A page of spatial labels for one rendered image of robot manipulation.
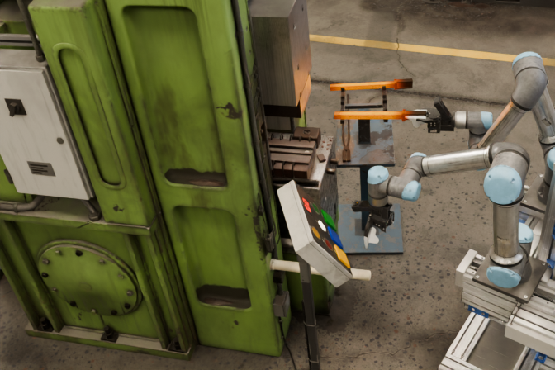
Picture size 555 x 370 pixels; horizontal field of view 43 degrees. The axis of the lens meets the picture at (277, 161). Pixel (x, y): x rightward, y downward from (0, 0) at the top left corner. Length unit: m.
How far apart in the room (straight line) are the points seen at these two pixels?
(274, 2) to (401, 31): 3.39
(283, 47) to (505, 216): 1.00
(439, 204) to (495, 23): 2.24
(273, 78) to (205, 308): 1.28
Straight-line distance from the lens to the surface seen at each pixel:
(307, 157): 3.14
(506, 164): 2.38
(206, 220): 3.08
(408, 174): 2.61
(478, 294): 3.00
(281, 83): 2.76
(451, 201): 4.37
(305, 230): 2.52
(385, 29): 6.05
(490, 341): 3.46
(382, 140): 3.71
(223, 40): 2.41
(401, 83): 3.66
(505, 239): 2.55
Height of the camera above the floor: 2.98
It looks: 40 degrees down
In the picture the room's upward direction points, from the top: 8 degrees counter-clockwise
